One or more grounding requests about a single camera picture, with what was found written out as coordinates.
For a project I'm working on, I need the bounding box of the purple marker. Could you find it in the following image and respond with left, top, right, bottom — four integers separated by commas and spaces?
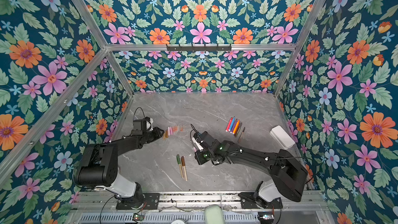
231, 118, 238, 133

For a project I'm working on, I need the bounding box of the brown pen clear grip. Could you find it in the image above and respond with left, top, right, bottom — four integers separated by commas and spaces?
235, 122, 243, 137

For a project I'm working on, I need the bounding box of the tan cap brown pen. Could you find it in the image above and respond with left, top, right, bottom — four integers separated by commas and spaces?
238, 127, 246, 143

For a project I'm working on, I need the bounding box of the brown cap beige pen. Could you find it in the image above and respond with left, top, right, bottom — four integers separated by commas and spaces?
181, 156, 188, 181

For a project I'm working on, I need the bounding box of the blue marker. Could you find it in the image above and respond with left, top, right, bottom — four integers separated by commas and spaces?
228, 117, 236, 133

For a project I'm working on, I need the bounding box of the orange marker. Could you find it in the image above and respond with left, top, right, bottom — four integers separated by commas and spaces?
232, 120, 240, 135

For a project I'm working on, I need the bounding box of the pink highlighter marker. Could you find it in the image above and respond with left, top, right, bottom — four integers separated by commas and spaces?
226, 117, 234, 132

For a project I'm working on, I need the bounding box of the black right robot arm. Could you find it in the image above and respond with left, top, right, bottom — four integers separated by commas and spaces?
191, 132, 308, 204

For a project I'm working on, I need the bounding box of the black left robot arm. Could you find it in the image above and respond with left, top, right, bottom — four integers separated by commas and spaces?
73, 127, 165, 210

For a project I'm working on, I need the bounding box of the green cap beige pen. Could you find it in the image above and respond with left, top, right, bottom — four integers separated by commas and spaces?
176, 154, 184, 178

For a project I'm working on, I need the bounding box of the pale green rounded object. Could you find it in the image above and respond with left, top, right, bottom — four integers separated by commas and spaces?
204, 205, 225, 224

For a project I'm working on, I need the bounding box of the white rectangular box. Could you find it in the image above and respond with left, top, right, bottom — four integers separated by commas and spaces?
270, 125, 295, 149

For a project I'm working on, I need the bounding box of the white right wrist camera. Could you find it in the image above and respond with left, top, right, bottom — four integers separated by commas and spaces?
191, 134, 204, 151

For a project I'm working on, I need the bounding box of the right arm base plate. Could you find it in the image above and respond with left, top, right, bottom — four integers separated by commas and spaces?
238, 192, 283, 210

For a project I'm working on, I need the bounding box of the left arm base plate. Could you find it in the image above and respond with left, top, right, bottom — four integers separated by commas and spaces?
116, 193, 160, 210

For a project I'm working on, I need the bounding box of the black wall hook rail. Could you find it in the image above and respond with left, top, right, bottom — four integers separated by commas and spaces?
166, 44, 232, 52

